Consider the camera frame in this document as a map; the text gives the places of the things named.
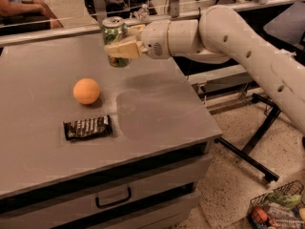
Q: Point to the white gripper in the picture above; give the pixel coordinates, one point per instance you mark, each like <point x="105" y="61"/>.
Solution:
<point x="155" y="38"/>

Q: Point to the green soda can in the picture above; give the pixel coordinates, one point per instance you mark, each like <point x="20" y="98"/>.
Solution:
<point x="114" y="30"/>

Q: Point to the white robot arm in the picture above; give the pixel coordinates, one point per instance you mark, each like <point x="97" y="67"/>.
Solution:
<point x="218" y="35"/>

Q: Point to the person's forearm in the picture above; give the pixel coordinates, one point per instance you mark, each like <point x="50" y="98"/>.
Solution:
<point x="10" y="8"/>

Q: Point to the black rxbar chocolate wrapper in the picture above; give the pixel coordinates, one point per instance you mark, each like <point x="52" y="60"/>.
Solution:
<point x="88" y="128"/>

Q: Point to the clear plastic bottle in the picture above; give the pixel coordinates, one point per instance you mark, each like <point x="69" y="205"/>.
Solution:
<point x="143" y="13"/>

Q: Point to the orange ball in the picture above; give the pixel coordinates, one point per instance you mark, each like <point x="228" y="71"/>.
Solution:
<point x="86" y="91"/>

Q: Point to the black metal floor stand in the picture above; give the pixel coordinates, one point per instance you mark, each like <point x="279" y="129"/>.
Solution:
<point x="261" y="131"/>

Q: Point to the grey cabinet drawer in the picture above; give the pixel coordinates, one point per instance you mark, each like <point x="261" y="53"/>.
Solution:
<point x="152" y="199"/>

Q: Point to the black drawer handle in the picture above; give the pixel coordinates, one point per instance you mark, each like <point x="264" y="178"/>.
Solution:
<point x="113" y="197"/>

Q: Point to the wire basket with groceries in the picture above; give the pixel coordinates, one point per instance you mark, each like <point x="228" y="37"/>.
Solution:
<point x="283" y="208"/>

